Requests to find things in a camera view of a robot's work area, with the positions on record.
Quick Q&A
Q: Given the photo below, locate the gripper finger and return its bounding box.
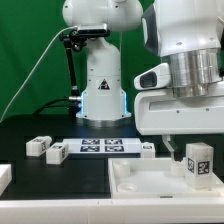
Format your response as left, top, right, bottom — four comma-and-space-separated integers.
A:
162, 135, 178, 160

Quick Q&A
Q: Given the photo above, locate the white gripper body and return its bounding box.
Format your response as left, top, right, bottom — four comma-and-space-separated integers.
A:
134, 89, 224, 135

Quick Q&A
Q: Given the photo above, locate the white square table top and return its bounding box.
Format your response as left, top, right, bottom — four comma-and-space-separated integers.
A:
108, 158, 224, 199

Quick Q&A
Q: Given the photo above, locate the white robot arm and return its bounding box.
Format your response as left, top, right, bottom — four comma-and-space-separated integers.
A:
62, 0, 224, 137

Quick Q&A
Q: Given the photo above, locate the white base tag plate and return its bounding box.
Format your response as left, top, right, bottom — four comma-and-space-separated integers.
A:
63, 138, 141, 154

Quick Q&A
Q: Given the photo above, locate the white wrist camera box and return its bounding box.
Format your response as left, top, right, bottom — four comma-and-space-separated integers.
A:
134, 63, 171, 90

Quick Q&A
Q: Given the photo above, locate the white front fence wall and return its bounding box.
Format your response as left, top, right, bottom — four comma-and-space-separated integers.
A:
0, 198, 224, 224

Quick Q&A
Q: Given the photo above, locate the white fence wall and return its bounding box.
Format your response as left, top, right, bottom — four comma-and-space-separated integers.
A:
0, 164, 12, 196
0, 198, 224, 224

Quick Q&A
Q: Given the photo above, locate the black base cable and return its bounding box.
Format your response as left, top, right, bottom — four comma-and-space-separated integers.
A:
32, 97, 73, 116

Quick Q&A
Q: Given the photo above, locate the grey camera on mount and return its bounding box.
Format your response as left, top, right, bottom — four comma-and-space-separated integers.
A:
70, 24, 110, 38

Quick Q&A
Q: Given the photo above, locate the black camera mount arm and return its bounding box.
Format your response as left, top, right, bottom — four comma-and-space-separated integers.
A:
59, 31, 87, 116

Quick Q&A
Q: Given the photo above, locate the white camera cable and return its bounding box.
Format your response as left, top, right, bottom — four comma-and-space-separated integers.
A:
0, 25, 79, 124

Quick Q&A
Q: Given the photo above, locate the white left fence wall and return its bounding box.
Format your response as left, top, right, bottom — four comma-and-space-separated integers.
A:
0, 164, 12, 196

